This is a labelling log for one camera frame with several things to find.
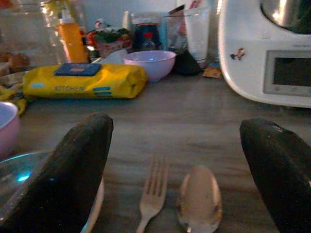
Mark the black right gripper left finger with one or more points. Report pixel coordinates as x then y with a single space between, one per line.
70 170

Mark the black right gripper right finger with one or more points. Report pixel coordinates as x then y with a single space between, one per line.
279 170

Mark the glass plate with white rim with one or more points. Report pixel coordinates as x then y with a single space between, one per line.
14 174

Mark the pink plastic bowl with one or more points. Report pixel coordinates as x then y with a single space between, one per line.
158 68
8 136

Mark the silver metal spoon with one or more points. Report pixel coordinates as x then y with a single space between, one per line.
199 199

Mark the silver metal fork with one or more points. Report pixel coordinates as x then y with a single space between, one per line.
151 201

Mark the yellow kitchen wipes pack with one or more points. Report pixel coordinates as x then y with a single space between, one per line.
73 82

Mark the yellow banana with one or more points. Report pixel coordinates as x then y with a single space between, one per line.
12 97

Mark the white kitchen cooking appliance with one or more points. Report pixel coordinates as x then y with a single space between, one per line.
243 72

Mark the small orange packet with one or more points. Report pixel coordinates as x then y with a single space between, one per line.
212 72

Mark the white paper tissue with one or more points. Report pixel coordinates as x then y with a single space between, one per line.
115 57

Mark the brown bread rolls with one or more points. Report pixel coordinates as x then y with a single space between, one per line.
17 60

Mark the orange squeeze bottle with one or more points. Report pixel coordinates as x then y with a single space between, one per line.
73 41

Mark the floral printed box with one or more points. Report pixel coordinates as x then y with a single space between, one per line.
109 43

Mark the small black pouch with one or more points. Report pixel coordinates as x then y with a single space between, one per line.
184 64

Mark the large clear glass jar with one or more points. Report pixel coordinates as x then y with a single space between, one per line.
29 29

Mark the small bottle with red cap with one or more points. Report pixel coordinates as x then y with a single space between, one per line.
148 44

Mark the dark blue package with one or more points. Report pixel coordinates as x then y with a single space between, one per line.
139 36

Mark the white plastic tube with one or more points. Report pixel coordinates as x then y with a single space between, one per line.
198 36

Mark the clear plastic bag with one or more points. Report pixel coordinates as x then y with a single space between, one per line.
172 34

